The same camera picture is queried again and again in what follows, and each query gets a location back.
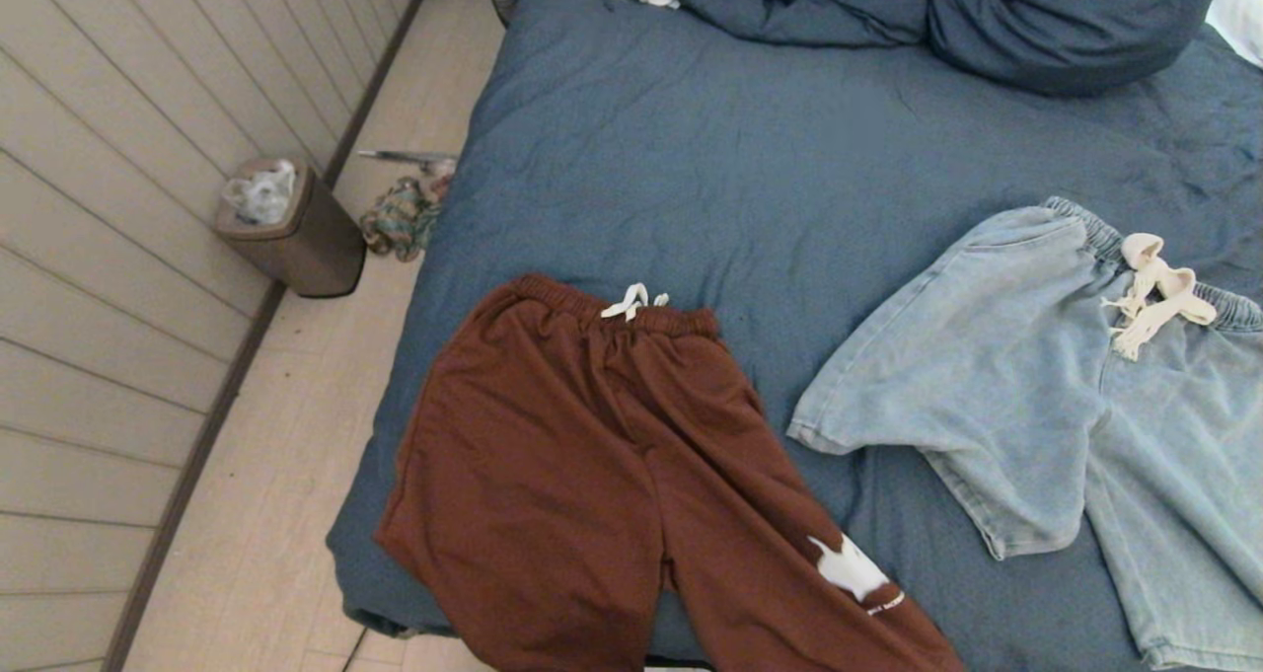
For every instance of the rust brown garment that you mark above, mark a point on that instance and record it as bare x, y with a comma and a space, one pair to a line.
592, 475

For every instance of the light blue denim shorts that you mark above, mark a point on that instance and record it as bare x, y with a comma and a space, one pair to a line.
1036, 376

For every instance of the blue bed sheet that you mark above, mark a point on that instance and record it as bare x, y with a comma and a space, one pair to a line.
740, 159

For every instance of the colourful crumpled cloth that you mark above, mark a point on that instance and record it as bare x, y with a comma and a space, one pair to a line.
400, 218

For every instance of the grey metal rod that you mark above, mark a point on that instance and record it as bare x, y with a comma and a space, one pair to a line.
405, 156

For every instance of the brown trash bin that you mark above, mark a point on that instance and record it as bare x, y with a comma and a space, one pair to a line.
321, 248

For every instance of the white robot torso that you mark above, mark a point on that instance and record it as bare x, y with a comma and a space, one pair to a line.
676, 668

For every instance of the bunched blue duvet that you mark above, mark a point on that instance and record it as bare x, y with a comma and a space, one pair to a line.
809, 6

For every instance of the white plastic bin bag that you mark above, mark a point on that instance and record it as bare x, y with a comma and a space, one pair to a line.
264, 196

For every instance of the blue pillow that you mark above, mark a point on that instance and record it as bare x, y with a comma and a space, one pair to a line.
1066, 21

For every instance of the white pillow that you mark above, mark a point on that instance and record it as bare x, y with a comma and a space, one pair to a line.
1245, 11

